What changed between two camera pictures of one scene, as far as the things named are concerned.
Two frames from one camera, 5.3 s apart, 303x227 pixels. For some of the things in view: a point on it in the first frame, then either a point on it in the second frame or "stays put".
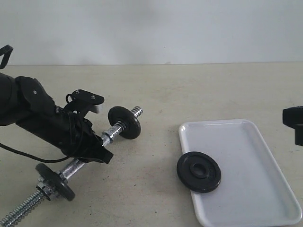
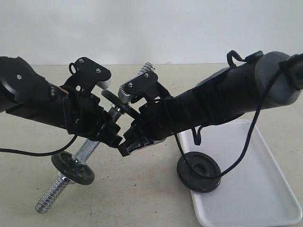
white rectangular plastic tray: [252, 190] stays put
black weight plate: [57, 180] → [74, 170]
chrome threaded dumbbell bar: [41, 192] → [63, 180]
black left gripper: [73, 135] → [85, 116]
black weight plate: [199, 171] stays put
